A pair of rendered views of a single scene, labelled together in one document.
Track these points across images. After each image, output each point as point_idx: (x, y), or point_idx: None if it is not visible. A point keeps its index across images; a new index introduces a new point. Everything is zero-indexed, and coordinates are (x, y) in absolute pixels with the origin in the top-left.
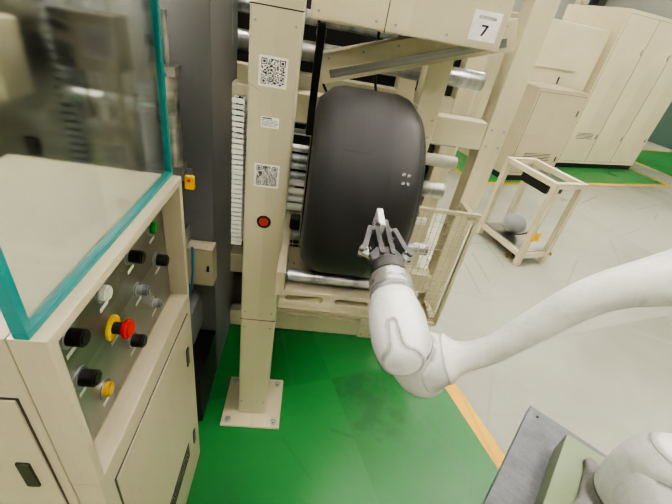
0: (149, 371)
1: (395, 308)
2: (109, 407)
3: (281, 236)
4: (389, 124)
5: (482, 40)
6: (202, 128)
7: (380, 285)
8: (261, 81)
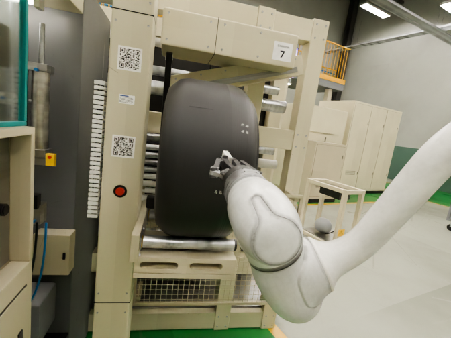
0: None
1: (257, 187)
2: None
3: (137, 205)
4: (225, 92)
5: (282, 60)
6: (70, 123)
7: (236, 181)
8: (119, 66)
